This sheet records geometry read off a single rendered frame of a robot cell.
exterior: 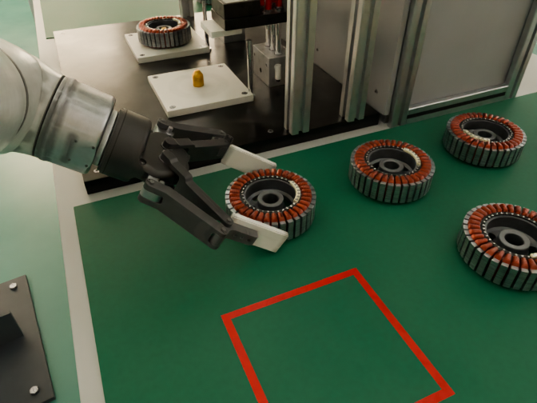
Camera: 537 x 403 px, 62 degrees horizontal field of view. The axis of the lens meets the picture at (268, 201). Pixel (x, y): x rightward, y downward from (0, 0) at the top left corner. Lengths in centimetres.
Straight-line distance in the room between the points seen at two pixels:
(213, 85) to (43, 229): 117
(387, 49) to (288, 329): 46
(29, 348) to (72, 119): 107
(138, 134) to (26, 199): 156
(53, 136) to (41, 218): 143
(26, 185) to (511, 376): 191
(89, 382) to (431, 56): 64
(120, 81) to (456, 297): 68
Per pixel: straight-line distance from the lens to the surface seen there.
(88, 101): 48
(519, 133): 76
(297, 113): 68
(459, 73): 84
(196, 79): 82
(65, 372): 141
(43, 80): 49
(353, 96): 72
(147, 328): 47
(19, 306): 159
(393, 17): 72
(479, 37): 84
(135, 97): 83
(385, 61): 75
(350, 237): 55
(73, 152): 49
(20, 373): 144
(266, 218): 51
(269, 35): 87
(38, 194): 203
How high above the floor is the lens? 113
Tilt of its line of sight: 39 degrees down
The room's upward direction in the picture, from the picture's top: straight up
